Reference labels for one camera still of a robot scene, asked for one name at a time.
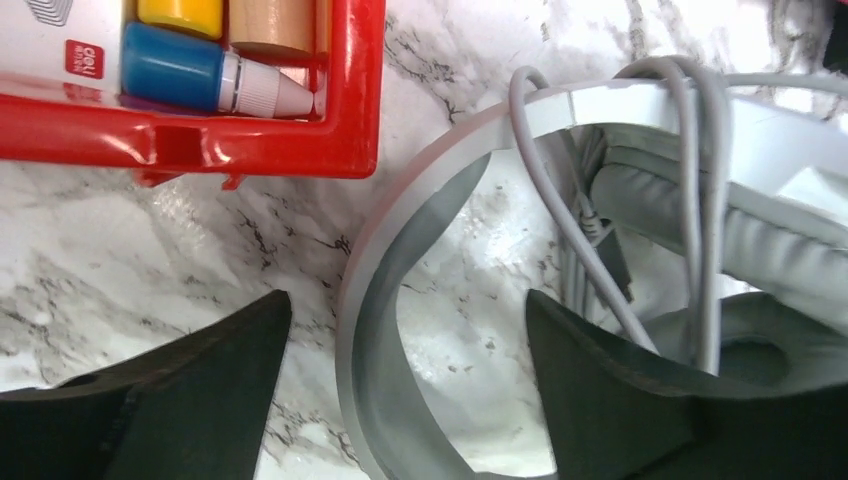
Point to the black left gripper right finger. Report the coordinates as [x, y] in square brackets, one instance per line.
[776, 410]

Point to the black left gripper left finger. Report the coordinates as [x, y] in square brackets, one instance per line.
[194, 408]

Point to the grey white headphones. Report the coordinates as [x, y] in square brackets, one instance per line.
[671, 193]

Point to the red plastic bin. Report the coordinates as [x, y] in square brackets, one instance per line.
[51, 121]

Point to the blue capped marker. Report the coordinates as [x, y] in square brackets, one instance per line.
[172, 68]

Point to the white eraser box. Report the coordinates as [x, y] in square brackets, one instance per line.
[73, 41]

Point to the yellow capped marker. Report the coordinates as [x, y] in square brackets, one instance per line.
[202, 18]

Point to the wooden block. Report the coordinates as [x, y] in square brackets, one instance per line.
[286, 28]

